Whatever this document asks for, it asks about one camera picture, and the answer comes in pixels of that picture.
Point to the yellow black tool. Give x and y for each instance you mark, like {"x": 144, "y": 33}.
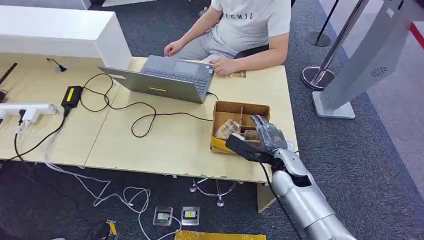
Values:
{"x": 112, "y": 228}

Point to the chrome stanchion post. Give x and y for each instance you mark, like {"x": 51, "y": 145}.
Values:
{"x": 344, "y": 33}

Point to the steel floor socket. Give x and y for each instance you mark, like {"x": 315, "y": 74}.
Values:
{"x": 190, "y": 215}
{"x": 163, "y": 216}

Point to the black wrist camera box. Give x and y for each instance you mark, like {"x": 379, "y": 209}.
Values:
{"x": 242, "y": 147}

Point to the stack of printed cards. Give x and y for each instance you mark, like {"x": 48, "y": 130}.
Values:
{"x": 228, "y": 129}

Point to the pale desk leg panel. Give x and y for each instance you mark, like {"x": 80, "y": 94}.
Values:
{"x": 265, "y": 198}

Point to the black rod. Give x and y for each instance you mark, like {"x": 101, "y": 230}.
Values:
{"x": 9, "y": 73}

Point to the grey laptop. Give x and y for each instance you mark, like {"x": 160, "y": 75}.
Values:
{"x": 149, "y": 86}

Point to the yellow sheet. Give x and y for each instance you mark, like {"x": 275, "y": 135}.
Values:
{"x": 218, "y": 236}

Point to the white power strip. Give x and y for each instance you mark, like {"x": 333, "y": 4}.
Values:
{"x": 32, "y": 108}

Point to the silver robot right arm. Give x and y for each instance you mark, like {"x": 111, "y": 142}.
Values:
{"x": 304, "y": 202}

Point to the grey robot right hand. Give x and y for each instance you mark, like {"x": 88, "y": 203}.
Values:
{"x": 271, "y": 137}

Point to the person's left hand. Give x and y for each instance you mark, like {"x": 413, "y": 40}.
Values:
{"x": 223, "y": 65}

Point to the white desk cabinet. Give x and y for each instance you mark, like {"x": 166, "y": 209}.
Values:
{"x": 49, "y": 28}

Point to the black stanchion post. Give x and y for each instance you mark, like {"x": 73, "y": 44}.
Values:
{"x": 318, "y": 39}

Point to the grey kiosk stand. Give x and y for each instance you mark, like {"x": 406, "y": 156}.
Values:
{"x": 374, "y": 56}

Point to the red tape strip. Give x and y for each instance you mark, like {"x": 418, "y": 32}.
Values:
{"x": 418, "y": 35}

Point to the wooden compartment card box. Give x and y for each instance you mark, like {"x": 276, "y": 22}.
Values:
{"x": 228, "y": 108}

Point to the person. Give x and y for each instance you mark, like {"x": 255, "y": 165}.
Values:
{"x": 245, "y": 30}

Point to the white panel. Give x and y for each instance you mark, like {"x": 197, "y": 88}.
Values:
{"x": 129, "y": 2}

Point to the black power adapter yellow label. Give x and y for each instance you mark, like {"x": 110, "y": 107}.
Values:
{"x": 71, "y": 96}

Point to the white plug adapter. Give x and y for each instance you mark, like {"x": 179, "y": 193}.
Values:
{"x": 31, "y": 116}

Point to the person's right hand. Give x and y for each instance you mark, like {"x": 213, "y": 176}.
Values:
{"x": 173, "y": 48}

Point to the printed card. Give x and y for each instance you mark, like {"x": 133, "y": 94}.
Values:
{"x": 250, "y": 136}
{"x": 239, "y": 74}

